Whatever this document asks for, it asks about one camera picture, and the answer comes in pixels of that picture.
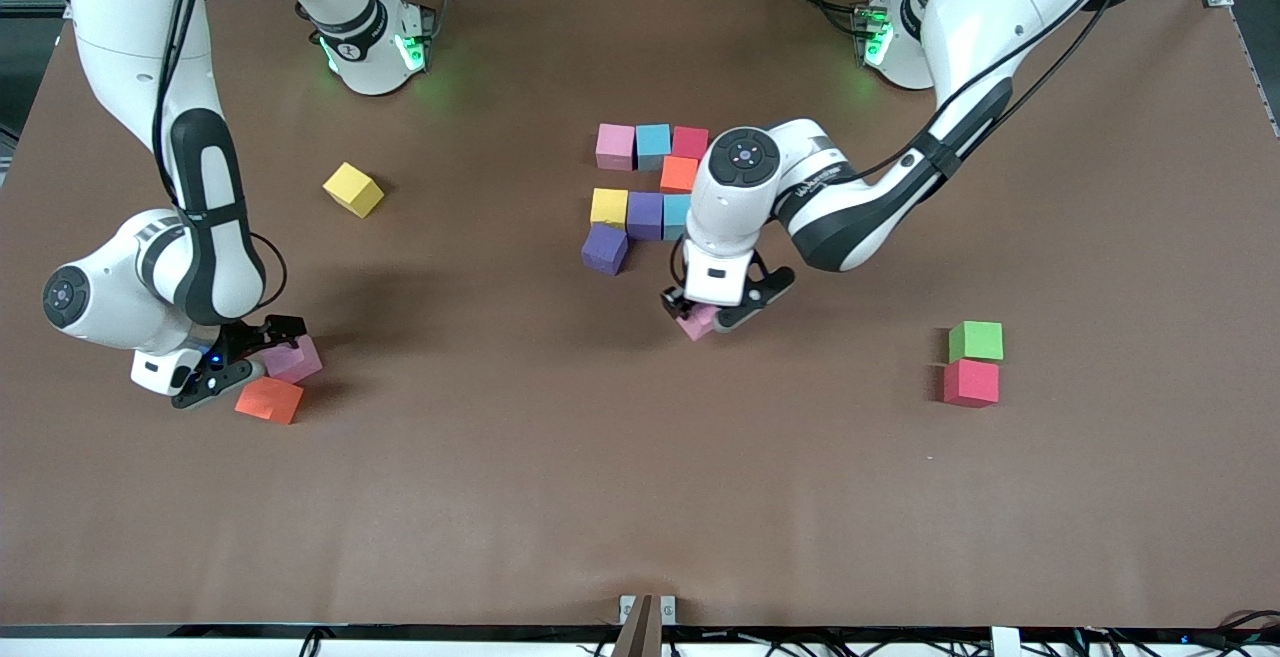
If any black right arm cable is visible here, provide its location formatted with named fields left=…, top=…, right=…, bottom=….
left=150, top=0, right=289, bottom=310

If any green foam cube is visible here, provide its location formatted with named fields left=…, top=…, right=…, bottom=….
left=948, top=320, right=1004, bottom=364

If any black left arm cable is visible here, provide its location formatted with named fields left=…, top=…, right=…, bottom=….
left=845, top=0, right=1121, bottom=183

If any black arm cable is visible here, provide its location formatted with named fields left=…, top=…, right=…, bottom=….
left=150, top=0, right=289, bottom=310
left=845, top=0, right=1121, bottom=183

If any brown table cover sheet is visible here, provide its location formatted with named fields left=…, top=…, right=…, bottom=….
left=0, top=0, right=1280, bottom=630

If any pink foam cube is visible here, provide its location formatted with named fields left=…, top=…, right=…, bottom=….
left=595, top=123, right=638, bottom=172
left=262, top=335, right=324, bottom=385
left=675, top=302, right=722, bottom=342

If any yellow foam cube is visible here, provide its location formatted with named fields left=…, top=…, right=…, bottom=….
left=590, top=188, right=630, bottom=231
left=322, top=161, right=386, bottom=219

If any purple foam cube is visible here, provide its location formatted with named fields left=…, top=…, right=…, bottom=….
left=627, top=191, right=665, bottom=241
left=581, top=223, right=630, bottom=277

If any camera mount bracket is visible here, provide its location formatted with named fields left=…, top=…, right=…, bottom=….
left=612, top=593, right=678, bottom=657

